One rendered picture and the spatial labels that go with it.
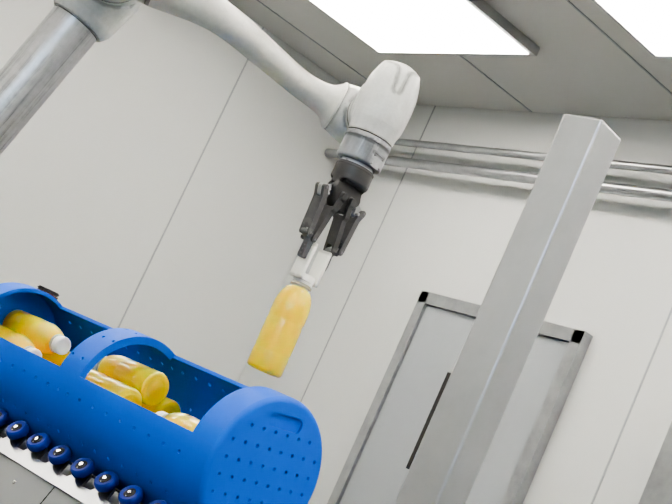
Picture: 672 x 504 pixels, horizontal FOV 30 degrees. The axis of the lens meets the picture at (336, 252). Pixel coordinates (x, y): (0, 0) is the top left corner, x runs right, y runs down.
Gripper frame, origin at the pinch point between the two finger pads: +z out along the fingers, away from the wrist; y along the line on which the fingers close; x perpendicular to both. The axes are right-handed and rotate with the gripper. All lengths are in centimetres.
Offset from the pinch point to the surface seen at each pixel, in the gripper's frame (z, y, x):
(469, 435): 20, -35, -71
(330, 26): -190, 306, 364
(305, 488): 37.1, 11.7, -11.2
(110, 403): 38.0, -13.8, 17.5
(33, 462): 55, -11, 34
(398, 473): 25, 374, 241
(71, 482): 54, -10, 22
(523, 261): -3, -35, -68
